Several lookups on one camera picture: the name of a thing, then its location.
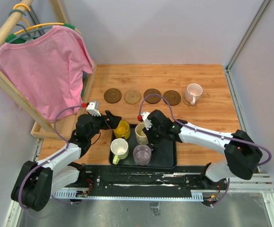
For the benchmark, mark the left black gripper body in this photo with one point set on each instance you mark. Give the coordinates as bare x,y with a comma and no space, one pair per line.
102,124

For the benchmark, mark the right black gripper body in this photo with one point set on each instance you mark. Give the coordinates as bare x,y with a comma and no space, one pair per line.
155,135

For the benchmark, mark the cream mug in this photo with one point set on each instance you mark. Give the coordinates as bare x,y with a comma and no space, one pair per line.
141,137

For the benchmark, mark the purple mug black handle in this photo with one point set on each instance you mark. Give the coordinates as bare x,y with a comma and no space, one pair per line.
142,154

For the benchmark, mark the brown coaster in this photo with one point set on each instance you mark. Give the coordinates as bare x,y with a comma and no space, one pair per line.
173,97
155,96
112,95

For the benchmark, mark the white mug yellow handle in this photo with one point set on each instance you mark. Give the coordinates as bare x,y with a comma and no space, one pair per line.
120,149

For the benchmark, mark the woven rattan coaster back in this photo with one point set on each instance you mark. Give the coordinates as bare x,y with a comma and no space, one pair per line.
132,97

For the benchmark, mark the pink mug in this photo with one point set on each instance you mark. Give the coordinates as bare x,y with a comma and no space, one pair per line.
195,90

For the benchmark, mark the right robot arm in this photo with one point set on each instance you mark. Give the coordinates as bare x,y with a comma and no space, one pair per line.
241,155

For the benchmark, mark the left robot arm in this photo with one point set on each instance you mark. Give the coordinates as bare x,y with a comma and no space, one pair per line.
38,181

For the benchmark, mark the black serving tray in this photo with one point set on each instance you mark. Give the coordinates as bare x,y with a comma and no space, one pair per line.
163,157

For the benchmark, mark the wooden clothes rack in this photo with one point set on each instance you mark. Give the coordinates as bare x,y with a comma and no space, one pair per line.
42,129

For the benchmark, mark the pink t-shirt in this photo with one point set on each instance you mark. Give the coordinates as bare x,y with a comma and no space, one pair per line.
48,71

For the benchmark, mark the grey hanger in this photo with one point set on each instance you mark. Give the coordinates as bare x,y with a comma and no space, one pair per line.
27,34

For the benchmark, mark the yellow green hanger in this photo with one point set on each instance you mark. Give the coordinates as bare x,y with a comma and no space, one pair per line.
59,12

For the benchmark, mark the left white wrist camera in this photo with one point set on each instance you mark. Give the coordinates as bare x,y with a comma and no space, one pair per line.
92,108

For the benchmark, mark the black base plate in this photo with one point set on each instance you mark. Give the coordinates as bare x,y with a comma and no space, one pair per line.
141,183

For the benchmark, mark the aluminium corner post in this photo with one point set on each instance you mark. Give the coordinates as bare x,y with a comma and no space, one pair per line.
249,31

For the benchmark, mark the aluminium rail frame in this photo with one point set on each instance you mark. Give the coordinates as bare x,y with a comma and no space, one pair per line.
260,183

